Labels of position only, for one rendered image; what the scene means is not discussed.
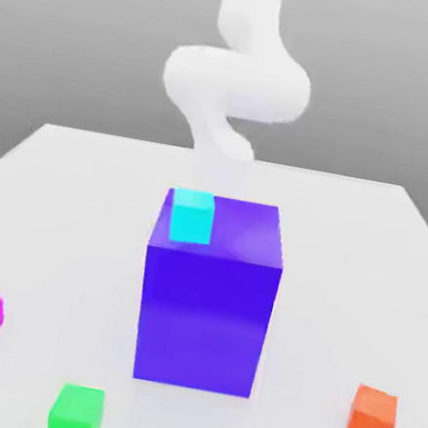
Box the small cyan cube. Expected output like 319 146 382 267
164 185 219 248

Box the small green cube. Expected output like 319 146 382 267
46 380 107 428

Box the large blue box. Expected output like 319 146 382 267
124 184 294 402

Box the small orange cube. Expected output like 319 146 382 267
344 381 403 428

